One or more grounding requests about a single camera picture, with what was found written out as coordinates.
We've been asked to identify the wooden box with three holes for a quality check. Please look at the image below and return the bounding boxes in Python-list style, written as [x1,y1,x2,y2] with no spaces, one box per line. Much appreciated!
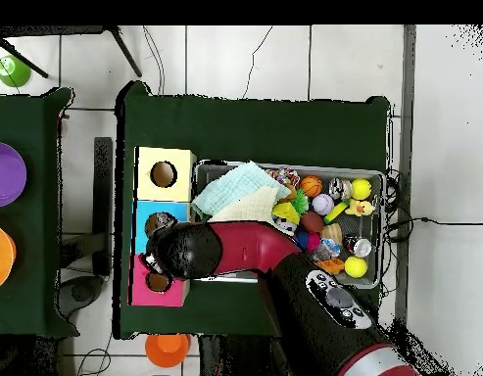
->
[129,146,198,307]

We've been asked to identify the orange bowl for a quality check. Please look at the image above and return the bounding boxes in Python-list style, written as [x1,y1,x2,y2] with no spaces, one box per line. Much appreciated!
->
[0,220,17,293]

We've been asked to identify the black floor stand base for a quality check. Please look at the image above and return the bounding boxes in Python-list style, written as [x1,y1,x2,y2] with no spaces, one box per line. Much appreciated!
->
[56,136,114,319]

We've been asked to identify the green cup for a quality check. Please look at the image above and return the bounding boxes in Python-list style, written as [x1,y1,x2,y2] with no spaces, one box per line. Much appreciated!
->
[0,54,32,88]

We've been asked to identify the yellow ball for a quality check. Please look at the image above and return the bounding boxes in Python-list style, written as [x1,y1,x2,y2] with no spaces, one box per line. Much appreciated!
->
[343,256,368,279]
[351,178,373,201]

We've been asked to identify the black camera tripod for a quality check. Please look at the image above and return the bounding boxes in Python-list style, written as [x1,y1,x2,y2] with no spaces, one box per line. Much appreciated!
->
[0,24,143,79]

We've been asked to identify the cream waffle cloth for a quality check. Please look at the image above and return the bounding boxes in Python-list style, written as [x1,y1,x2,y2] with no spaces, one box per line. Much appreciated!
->
[211,185,279,224]

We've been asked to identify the brown ball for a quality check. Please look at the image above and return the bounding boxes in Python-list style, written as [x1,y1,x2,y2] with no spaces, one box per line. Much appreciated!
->
[299,211,325,234]

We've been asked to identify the white toy baseball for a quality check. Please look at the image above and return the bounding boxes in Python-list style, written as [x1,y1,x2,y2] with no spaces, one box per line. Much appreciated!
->
[312,193,335,216]

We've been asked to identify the yellow wedge block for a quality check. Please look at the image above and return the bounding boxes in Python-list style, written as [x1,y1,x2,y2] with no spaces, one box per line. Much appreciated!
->
[271,201,301,225]

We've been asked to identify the light blue waffle cloth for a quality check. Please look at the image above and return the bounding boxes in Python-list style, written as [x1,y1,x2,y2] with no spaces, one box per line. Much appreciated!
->
[190,161,292,218]

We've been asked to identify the thin black floor cable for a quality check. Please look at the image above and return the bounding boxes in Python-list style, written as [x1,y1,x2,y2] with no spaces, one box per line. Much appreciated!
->
[242,24,274,100]

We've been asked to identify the silver mesh bin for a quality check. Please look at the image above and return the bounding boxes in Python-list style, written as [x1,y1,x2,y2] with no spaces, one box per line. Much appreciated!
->
[187,159,386,290]

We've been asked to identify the purple bowl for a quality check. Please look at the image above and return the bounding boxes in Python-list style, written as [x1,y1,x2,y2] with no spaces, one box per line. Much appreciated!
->
[0,141,27,208]

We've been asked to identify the orange cup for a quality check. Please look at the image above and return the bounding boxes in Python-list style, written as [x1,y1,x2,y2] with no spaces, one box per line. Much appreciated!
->
[144,333,192,369]

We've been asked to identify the dark green tablecloth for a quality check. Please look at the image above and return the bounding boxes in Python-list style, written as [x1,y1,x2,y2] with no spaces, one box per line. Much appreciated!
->
[0,86,80,339]
[113,79,392,341]

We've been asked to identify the orange toy basketball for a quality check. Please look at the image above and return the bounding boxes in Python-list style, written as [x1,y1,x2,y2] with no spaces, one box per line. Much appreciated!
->
[299,174,323,199]

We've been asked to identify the crushed silver can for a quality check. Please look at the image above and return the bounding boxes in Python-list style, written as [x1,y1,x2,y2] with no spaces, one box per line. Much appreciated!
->
[344,235,373,259]

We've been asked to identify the yellow plush duck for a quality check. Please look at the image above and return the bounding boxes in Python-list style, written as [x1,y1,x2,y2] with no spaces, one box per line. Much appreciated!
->
[343,198,376,217]

